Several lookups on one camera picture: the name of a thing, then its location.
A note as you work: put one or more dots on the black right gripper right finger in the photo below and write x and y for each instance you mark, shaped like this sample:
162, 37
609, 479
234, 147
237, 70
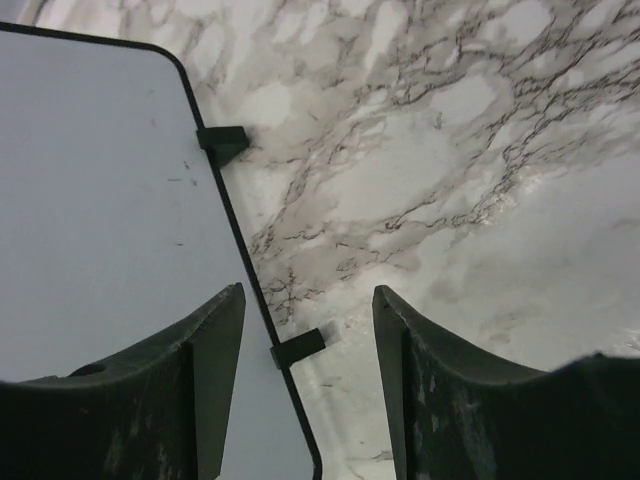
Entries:
456, 411

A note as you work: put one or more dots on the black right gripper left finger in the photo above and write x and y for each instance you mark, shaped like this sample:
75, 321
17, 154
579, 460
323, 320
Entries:
158, 409

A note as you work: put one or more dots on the black framed whiteboard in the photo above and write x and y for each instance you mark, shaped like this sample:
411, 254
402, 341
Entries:
116, 224

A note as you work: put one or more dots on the black whiteboard stand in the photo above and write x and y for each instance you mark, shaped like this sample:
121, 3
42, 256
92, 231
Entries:
226, 143

